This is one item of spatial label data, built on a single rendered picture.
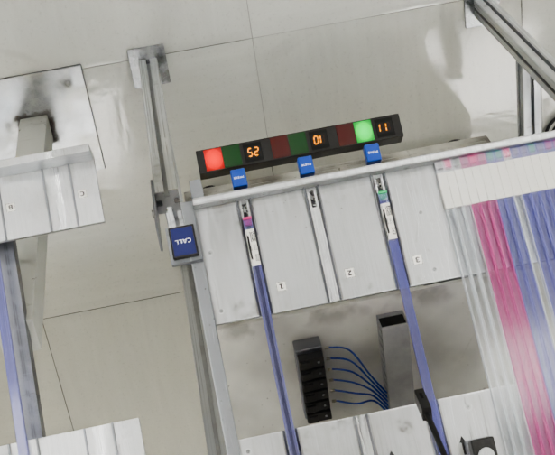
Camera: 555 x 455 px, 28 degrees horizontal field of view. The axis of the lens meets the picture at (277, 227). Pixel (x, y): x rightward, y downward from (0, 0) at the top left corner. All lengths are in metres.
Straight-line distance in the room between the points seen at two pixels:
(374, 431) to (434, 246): 0.31
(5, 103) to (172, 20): 0.40
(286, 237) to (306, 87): 0.79
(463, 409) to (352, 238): 0.32
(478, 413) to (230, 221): 0.49
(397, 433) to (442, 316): 0.43
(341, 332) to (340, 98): 0.66
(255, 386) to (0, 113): 0.84
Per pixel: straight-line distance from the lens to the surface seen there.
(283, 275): 1.78
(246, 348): 2.09
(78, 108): 2.50
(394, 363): 2.11
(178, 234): 1.76
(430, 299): 2.11
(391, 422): 1.76
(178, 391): 2.90
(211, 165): 1.84
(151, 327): 2.79
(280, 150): 1.85
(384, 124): 1.88
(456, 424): 1.77
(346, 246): 1.80
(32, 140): 2.39
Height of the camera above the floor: 2.32
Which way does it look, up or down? 60 degrees down
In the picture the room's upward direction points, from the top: 163 degrees clockwise
